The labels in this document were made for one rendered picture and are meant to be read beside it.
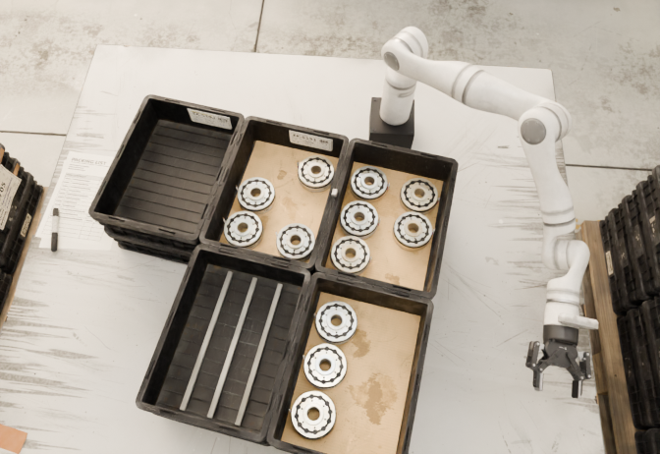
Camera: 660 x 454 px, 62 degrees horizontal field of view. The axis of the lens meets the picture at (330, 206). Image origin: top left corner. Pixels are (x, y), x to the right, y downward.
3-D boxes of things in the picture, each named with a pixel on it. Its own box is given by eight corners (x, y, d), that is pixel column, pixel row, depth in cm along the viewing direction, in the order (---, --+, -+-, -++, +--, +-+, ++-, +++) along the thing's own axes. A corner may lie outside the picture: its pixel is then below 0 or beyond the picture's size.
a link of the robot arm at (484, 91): (582, 109, 122) (486, 64, 134) (563, 121, 116) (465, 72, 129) (565, 144, 127) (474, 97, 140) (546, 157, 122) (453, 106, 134)
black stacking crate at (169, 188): (158, 118, 169) (147, 94, 158) (250, 138, 165) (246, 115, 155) (103, 233, 152) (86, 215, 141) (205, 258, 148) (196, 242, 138)
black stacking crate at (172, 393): (206, 259, 148) (197, 244, 138) (313, 286, 145) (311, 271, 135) (149, 412, 131) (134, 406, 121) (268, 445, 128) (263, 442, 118)
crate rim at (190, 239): (148, 97, 160) (146, 92, 158) (247, 119, 157) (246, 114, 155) (88, 219, 143) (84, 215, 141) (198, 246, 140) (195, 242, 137)
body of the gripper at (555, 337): (567, 328, 130) (565, 369, 127) (534, 321, 129) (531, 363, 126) (588, 327, 123) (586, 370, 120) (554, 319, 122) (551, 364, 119)
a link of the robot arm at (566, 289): (590, 310, 126) (551, 307, 132) (593, 245, 131) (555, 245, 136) (582, 303, 121) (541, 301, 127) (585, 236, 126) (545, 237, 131)
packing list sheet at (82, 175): (63, 151, 176) (63, 150, 176) (135, 155, 175) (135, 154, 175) (31, 247, 162) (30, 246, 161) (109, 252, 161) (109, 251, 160)
